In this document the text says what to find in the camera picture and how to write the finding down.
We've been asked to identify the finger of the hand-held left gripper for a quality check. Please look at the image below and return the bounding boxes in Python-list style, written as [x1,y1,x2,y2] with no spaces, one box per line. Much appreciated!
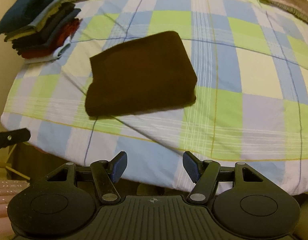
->
[0,128,31,151]

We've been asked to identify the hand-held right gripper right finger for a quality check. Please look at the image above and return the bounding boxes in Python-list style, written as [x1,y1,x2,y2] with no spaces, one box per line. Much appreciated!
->
[183,151,263,204]

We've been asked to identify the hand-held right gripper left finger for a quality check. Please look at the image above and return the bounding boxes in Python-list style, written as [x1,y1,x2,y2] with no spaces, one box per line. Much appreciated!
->
[46,151,128,204]

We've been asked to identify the brown shirt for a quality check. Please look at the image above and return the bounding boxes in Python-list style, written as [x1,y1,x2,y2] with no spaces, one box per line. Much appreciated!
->
[84,31,197,117]

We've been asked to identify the stack of folded clothes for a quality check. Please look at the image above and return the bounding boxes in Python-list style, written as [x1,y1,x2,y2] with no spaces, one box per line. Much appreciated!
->
[0,0,82,64]

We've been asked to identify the wooden stand legs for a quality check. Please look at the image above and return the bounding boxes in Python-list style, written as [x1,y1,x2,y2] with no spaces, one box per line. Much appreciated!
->
[0,142,30,180]

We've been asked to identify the pink curtain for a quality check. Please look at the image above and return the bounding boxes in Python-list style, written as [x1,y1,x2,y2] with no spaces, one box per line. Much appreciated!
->
[0,180,30,230]

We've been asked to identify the checked bed sheet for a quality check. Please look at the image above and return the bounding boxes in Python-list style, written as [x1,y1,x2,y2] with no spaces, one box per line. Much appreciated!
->
[1,0,308,197]

